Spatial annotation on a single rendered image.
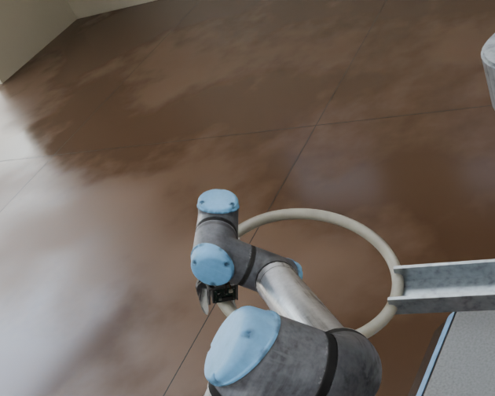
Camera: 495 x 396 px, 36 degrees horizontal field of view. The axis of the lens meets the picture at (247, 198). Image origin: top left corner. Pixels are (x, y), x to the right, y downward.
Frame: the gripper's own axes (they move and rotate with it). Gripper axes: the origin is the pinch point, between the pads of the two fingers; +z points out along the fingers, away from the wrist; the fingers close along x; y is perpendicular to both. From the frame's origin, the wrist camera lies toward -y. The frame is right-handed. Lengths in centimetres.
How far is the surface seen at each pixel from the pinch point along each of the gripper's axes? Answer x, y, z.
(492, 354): 67, 23, 12
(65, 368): -51, -140, 183
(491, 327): 72, 14, 12
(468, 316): 69, 7, 14
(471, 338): 66, 15, 14
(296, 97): 135, -326, 155
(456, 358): 60, 19, 15
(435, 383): 52, 24, 17
